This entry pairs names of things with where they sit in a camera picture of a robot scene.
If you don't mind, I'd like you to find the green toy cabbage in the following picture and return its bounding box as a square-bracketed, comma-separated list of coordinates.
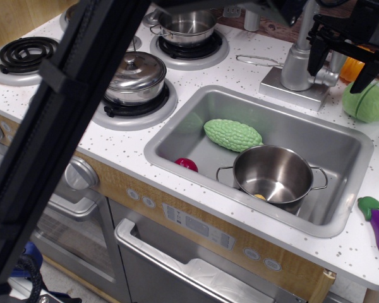
[342, 81, 379, 123]

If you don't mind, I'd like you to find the toy oven door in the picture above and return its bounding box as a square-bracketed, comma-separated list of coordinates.
[30, 173, 131, 302]

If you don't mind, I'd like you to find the green toy bitter gourd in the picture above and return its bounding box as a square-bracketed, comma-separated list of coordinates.
[203, 119, 263, 153]

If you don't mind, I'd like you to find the grey toy faucet with lever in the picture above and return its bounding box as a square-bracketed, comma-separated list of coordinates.
[258, 0, 344, 112]

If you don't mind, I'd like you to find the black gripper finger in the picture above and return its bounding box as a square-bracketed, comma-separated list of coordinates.
[350, 57, 379, 94]
[308, 36, 330, 76]

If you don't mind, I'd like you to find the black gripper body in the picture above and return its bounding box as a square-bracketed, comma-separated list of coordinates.
[307, 1, 379, 59]

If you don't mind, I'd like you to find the orange toy pepper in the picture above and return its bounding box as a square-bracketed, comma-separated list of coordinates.
[340, 57, 365, 83]

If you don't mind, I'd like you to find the front right stove burner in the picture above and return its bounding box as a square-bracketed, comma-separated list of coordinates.
[92, 80, 178, 131]

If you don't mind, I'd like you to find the dishwasher control panel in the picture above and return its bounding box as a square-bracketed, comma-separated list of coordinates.
[162, 203, 236, 251]

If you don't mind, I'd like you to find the small yellow toy piece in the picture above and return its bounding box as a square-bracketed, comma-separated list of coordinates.
[254, 194, 266, 201]

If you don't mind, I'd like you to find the steel pot in sink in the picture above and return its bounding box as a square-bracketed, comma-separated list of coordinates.
[215, 145, 328, 215]

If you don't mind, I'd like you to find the open steel pot on burner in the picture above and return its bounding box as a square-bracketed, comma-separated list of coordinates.
[150, 10, 217, 47]

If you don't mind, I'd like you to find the silver stove knob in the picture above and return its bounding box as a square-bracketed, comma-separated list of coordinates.
[64, 156, 99, 191]

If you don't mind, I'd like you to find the left black coil burner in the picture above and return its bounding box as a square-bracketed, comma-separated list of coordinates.
[0, 37, 59, 86]

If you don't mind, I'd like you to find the toy dishwasher door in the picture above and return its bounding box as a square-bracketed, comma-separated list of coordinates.
[109, 201, 304, 302]

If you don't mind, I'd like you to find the back right stove burner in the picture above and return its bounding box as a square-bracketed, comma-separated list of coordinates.
[150, 30, 229, 71]

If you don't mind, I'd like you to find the red toy fruit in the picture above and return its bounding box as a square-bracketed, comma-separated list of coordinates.
[174, 158, 198, 172]

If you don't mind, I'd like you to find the stove burner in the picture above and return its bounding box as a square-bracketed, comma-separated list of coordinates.
[150, 30, 229, 71]
[92, 80, 178, 131]

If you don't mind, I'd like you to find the grey faucet side handle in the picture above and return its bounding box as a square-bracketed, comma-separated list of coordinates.
[243, 9, 260, 32]

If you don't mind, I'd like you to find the grey toy sink basin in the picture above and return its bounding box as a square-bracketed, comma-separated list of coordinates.
[144, 85, 374, 238]

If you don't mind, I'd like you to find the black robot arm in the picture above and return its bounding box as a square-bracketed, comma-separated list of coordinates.
[0, 1, 379, 301]

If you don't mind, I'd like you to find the lidded steel pot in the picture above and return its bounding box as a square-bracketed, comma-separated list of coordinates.
[105, 51, 167, 105]

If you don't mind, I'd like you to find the black braided cable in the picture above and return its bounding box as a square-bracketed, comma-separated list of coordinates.
[14, 254, 45, 303]

